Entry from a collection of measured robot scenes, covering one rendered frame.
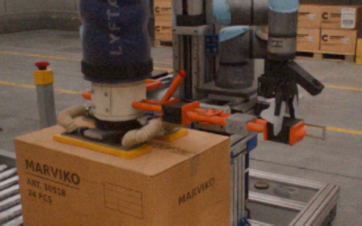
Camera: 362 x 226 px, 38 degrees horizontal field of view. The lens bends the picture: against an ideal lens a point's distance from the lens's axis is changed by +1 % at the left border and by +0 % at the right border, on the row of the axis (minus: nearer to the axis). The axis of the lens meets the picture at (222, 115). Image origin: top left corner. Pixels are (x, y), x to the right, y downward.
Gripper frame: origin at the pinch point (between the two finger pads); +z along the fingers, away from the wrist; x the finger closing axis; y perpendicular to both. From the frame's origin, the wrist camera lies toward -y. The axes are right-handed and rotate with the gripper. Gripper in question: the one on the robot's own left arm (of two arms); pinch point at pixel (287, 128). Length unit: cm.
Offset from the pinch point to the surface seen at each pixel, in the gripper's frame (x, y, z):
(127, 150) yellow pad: 13.1, 45.8, 11.2
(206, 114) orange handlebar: 3.5, 23.8, -0.9
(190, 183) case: 3.3, 30.0, 21.7
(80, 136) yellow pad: 12, 67, 11
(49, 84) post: -46, 153, 15
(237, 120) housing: 3.5, 13.3, -0.9
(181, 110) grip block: 4.5, 31.7, -1.3
